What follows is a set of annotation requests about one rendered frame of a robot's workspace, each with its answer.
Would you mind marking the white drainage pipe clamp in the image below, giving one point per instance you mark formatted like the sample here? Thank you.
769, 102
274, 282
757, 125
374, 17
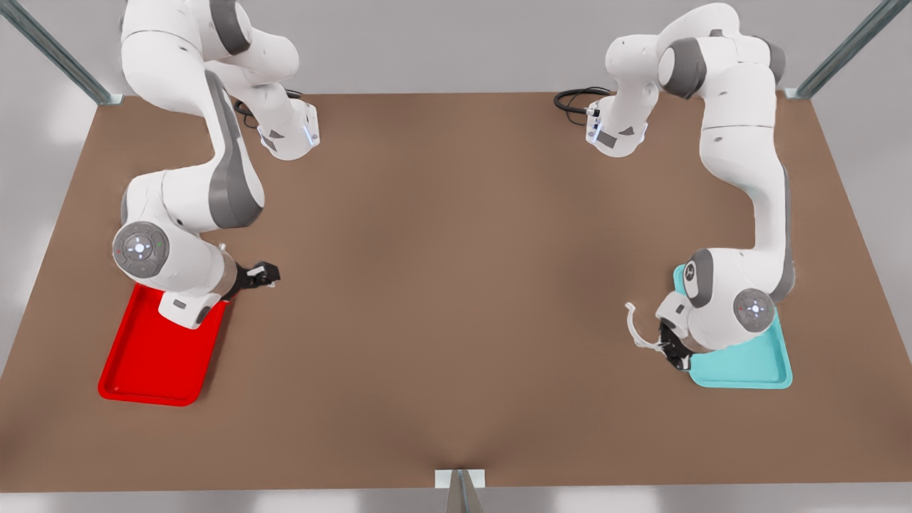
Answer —
634, 332

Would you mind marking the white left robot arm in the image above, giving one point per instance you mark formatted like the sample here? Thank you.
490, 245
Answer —
741, 157

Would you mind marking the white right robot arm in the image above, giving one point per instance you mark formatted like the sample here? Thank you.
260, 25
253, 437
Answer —
178, 199

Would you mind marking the turquoise plastic tray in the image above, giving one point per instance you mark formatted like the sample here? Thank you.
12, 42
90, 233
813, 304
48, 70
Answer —
748, 360

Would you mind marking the red plastic tray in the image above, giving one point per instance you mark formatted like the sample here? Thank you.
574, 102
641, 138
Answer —
153, 353

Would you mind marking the silver frame post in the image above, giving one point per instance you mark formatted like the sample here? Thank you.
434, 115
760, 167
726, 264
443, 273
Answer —
460, 490
57, 53
844, 50

